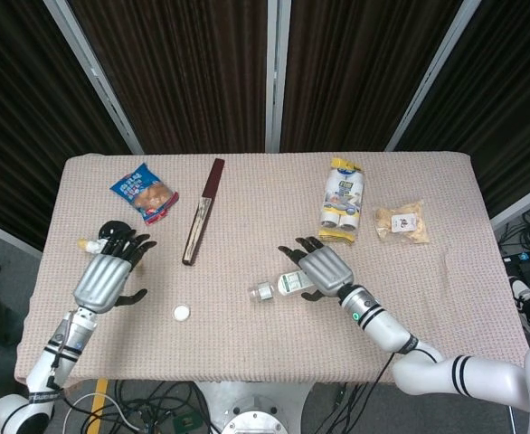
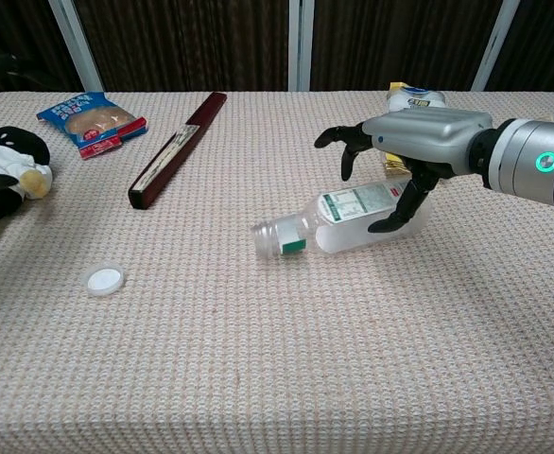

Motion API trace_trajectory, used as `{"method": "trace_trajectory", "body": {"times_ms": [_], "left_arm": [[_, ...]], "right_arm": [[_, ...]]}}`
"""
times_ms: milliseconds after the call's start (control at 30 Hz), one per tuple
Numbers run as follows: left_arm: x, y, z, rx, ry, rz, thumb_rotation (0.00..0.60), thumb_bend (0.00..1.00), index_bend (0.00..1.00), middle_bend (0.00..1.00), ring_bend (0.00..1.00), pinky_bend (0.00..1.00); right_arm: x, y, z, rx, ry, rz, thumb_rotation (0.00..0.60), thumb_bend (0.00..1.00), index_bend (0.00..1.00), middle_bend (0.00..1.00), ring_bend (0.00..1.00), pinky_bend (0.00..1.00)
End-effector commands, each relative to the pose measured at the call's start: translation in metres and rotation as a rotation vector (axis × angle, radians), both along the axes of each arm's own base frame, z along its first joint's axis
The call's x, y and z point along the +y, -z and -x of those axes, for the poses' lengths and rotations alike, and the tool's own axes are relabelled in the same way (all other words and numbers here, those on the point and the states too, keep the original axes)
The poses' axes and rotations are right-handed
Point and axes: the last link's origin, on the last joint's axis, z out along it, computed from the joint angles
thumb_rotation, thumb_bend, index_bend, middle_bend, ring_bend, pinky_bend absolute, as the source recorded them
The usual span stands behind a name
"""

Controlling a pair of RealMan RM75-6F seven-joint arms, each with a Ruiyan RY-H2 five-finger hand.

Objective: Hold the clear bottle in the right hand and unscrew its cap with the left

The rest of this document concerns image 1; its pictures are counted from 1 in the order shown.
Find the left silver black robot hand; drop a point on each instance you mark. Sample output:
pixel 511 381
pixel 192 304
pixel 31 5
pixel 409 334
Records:
pixel 102 282

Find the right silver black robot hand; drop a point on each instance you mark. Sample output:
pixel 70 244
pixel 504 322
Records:
pixel 328 271

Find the clear plastic bottle green label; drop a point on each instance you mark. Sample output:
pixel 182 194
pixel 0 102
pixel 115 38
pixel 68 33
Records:
pixel 287 282

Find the white bottle cap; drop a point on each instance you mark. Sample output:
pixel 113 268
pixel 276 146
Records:
pixel 181 313

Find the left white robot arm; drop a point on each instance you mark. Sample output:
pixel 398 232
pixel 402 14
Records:
pixel 59 348

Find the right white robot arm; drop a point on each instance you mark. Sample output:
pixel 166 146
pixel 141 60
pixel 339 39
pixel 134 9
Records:
pixel 382 323

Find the black-headed plush doll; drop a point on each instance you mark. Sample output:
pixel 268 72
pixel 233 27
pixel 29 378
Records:
pixel 109 228

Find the lint roller refill pack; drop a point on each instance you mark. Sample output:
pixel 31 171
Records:
pixel 343 199

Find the clear bag of dried snacks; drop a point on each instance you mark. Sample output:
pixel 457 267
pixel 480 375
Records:
pixel 400 223

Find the blue snack bag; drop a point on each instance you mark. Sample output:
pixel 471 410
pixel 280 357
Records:
pixel 143 192

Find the beige waffle tablecloth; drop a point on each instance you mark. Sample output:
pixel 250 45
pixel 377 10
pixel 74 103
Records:
pixel 256 352

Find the yellow floor tape strip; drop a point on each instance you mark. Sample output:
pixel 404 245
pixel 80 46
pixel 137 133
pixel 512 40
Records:
pixel 100 398

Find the dark red folded fan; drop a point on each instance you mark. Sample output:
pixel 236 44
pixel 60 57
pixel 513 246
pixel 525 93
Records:
pixel 204 208

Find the green circuit board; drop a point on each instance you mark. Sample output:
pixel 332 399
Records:
pixel 186 425

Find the silver round flange plate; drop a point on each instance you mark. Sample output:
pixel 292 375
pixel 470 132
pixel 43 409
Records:
pixel 256 422

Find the dark brown partition panel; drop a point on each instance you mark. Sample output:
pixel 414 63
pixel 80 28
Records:
pixel 509 90
pixel 21 113
pixel 360 68
pixel 179 68

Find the white sneaker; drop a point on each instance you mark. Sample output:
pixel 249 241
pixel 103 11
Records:
pixel 520 288

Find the black box with green lights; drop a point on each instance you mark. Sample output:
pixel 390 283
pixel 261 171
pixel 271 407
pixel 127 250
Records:
pixel 525 263

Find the silver partition post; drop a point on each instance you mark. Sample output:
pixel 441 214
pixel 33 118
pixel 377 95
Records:
pixel 432 74
pixel 523 203
pixel 7 237
pixel 277 68
pixel 93 74

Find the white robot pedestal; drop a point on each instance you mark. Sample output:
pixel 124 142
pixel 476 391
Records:
pixel 256 391

